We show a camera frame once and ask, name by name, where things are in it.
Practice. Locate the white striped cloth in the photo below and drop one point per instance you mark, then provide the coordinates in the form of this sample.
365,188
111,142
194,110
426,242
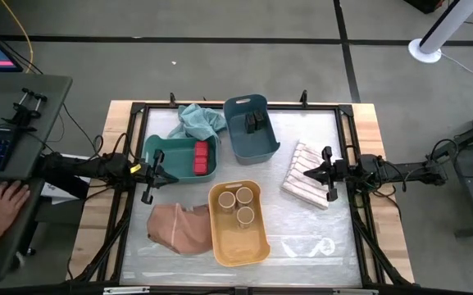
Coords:
301,192

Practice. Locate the white box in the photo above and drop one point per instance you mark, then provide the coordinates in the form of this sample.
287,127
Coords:
64,192

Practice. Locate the person's hand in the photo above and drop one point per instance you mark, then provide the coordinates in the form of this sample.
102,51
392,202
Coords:
4,209

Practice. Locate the black clamp holder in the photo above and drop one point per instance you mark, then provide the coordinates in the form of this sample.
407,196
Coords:
25,110

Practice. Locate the brown cardboard spice tube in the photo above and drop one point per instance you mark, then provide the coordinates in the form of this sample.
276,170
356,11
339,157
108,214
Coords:
226,201
244,196
245,216

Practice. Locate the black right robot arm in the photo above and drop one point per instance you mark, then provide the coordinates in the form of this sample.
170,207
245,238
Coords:
404,170

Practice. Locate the dark green spice tin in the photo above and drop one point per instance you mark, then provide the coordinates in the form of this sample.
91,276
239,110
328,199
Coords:
260,119
250,122

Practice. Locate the yellow plastic bin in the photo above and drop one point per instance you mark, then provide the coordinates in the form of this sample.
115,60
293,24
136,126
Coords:
240,241

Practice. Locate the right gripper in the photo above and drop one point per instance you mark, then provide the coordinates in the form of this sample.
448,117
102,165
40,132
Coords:
342,170

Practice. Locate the black frame clamp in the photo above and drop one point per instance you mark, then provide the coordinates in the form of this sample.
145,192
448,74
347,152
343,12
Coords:
303,98
173,99

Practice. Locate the light blue crumpled cloth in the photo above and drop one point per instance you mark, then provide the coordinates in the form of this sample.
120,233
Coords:
199,121

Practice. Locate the black floor object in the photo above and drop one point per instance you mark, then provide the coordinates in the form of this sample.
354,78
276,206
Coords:
424,5

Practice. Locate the black metal table frame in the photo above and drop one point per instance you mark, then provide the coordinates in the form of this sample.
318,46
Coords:
137,107

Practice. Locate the pink-brown folded cloth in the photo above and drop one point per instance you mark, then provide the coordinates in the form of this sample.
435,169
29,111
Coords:
178,229

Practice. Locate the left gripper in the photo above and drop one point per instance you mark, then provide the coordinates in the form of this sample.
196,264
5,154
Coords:
142,175

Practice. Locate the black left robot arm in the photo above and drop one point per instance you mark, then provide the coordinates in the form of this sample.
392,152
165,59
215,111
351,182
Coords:
80,168

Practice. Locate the blue-grey plastic bin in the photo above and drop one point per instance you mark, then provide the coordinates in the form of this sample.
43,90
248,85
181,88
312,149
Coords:
252,145

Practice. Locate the teal green plastic bin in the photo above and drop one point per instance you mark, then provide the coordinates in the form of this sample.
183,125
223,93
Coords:
174,160

